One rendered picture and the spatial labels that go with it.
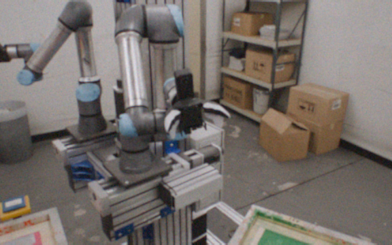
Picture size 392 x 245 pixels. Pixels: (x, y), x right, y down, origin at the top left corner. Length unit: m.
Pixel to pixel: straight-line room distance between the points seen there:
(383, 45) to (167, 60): 3.23
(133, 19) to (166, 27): 0.12
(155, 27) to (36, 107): 3.69
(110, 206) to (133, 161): 0.20
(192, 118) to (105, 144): 1.04
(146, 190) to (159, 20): 0.70
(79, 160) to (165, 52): 0.83
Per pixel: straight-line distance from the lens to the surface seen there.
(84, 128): 1.78
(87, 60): 1.82
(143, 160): 1.35
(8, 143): 4.34
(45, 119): 4.82
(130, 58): 1.11
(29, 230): 1.71
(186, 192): 1.39
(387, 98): 4.21
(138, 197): 1.42
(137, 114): 1.03
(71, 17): 1.67
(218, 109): 0.79
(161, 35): 1.20
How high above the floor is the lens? 1.97
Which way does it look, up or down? 23 degrees down
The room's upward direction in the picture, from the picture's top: straight up
